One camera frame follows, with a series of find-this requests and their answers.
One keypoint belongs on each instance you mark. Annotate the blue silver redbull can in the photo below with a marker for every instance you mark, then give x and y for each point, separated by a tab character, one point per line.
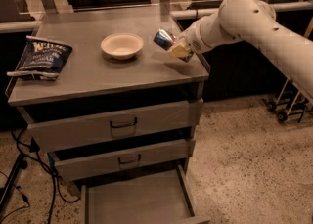
166	39

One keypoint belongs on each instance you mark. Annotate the black tripod leg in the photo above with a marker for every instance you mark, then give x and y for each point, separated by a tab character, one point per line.
19	164

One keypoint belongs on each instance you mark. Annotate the blue kettle chips bag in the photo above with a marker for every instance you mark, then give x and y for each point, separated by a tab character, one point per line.
42	59

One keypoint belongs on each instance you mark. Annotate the grey top drawer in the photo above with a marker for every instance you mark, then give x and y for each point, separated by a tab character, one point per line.
108	126

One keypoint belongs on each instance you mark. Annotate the grey middle drawer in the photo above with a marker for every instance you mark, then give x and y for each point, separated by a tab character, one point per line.
110	157

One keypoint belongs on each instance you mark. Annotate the white horizontal rail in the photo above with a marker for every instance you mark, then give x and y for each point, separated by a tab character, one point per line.
127	13

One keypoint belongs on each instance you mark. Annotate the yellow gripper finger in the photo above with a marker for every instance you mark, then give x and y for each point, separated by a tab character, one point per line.
179	49

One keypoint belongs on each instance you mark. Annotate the grey drawer cabinet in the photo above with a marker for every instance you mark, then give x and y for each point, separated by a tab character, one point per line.
93	82

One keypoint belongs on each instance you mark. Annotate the grey open bottom drawer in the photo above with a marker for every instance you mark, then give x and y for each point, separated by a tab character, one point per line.
157	194

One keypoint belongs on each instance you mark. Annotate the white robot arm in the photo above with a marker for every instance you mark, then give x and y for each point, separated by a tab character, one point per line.
254	22

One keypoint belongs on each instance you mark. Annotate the white paper bowl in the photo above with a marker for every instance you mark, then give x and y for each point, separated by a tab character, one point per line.
122	46

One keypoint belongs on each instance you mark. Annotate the yellow hand truck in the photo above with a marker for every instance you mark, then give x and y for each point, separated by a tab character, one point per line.
289	101

